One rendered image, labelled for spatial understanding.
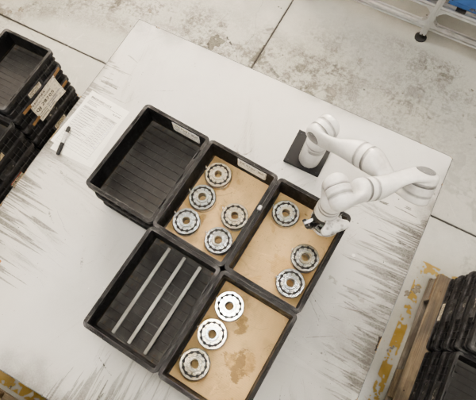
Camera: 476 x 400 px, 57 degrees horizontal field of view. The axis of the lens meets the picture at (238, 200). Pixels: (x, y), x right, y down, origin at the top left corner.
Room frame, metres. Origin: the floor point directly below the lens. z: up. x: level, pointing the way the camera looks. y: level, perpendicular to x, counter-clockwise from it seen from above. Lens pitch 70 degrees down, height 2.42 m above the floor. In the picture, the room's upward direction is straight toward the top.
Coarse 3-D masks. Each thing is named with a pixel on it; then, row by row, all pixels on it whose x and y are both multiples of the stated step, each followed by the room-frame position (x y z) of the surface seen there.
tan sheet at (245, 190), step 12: (216, 156) 0.75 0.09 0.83; (204, 180) 0.64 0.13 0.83; (240, 180) 0.64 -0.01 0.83; (252, 180) 0.64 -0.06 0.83; (216, 192) 0.59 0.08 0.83; (228, 192) 0.59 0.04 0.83; (240, 192) 0.59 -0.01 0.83; (252, 192) 0.60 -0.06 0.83; (264, 192) 0.60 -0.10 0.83; (216, 204) 0.55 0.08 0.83; (228, 204) 0.55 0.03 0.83; (240, 204) 0.55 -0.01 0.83; (252, 204) 0.55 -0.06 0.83; (204, 216) 0.50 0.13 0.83; (216, 216) 0.50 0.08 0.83; (168, 228) 0.45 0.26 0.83; (204, 228) 0.45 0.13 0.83; (192, 240) 0.40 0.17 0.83; (216, 240) 0.40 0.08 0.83
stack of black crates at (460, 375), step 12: (432, 360) -0.02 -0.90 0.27; (444, 360) -0.02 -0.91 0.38; (456, 360) -0.02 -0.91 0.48; (468, 360) -0.02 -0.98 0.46; (420, 372) -0.08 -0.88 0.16; (432, 372) -0.07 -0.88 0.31; (444, 372) -0.07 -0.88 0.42; (456, 372) -0.07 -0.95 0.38; (468, 372) -0.07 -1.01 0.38; (420, 384) -0.12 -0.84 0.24; (432, 384) -0.12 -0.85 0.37; (444, 384) -0.11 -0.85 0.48; (456, 384) -0.12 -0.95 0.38; (468, 384) -0.12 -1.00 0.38; (420, 396) -0.17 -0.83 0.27; (432, 396) -0.16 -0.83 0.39; (444, 396) -0.15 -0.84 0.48; (456, 396) -0.16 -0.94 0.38; (468, 396) -0.16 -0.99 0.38
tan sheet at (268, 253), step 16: (272, 208) 0.53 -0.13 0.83; (304, 208) 0.53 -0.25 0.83; (272, 224) 0.47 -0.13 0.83; (256, 240) 0.40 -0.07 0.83; (272, 240) 0.40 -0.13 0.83; (288, 240) 0.40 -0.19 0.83; (304, 240) 0.40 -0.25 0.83; (320, 240) 0.40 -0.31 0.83; (256, 256) 0.34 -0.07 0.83; (272, 256) 0.34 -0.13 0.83; (288, 256) 0.34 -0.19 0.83; (304, 256) 0.34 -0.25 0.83; (320, 256) 0.34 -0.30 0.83; (240, 272) 0.28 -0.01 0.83; (256, 272) 0.28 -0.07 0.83; (272, 272) 0.28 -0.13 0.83; (272, 288) 0.23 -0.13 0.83; (304, 288) 0.23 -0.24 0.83
